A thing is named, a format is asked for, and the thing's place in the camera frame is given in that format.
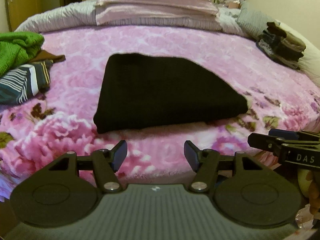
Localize person's right hand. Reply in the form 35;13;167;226
306;171;320;215

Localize pink floral blanket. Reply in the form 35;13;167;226
1;26;319;199

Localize grey ribbed pillow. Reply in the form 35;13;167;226
15;0;98;33

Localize black knit sweater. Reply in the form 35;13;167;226
93;53;248;134

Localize green knit garment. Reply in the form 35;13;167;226
1;31;44;76

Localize folded dark clothes stack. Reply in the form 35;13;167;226
256;22;306;70

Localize folded pink bedding stack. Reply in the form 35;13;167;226
95;0;222;31

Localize dark striped garment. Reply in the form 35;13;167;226
1;60;53;105

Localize brown garment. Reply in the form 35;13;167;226
28;50;66;63

